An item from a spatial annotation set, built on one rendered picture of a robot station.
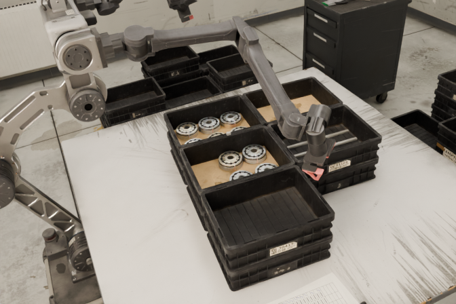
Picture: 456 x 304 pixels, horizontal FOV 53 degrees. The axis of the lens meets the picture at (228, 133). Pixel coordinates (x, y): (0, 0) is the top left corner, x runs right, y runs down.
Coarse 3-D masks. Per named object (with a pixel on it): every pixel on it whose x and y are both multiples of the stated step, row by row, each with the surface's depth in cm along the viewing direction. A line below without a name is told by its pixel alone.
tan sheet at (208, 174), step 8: (240, 152) 202; (216, 160) 198; (272, 160) 195; (192, 168) 195; (200, 168) 194; (208, 168) 194; (216, 168) 194; (240, 168) 192; (248, 168) 192; (200, 176) 190; (208, 176) 190; (216, 176) 189; (224, 176) 189; (200, 184) 186; (208, 184) 186; (216, 184) 185
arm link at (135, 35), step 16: (128, 32) 151; (144, 32) 152; (160, 32) 156; (176, 32) 157; (192, 32) 157; (208, 32) 158; (224, 32) 159; (240, 32) 157; (160, 48) 156; (240, 48) 160
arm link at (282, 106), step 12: (252, 36) 154; (252, 48) 155; (252, 60) 152; (264, 60) 152; (264, 72) 149; (264, 84) 147; (276, 84) 146; (276, 96) 143; (276, 108) 142; (288, 108) 140; (288, 120) 137; (288, 132) 139
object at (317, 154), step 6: (324, 144) 140; (330, 144) 145; (312, 150) 142; (318, 150) 141; (324, 150) 142; (306, 156) 144; (312, 156) 144; (318, 156) 143; (324, 156) 143; (306, 162) 144; (312, 162) 143; (318, 162) 142
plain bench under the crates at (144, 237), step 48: (96, 144) 237; (144, 144) 234; (384, 144) 220; (96, 192) 206; (144, 192) 204; (336, 192) 195; (384, 192) 193; (432, 192) 191; (96, 240) 182; (144, 240) 181; (192, 240) 179; (336, 240) 174; (384, 240) 172; (432, 240) 170; (144, 288) 162; (192, 288) 161; (288, 288) 158; (384, 288) 155; (432, 288) 154
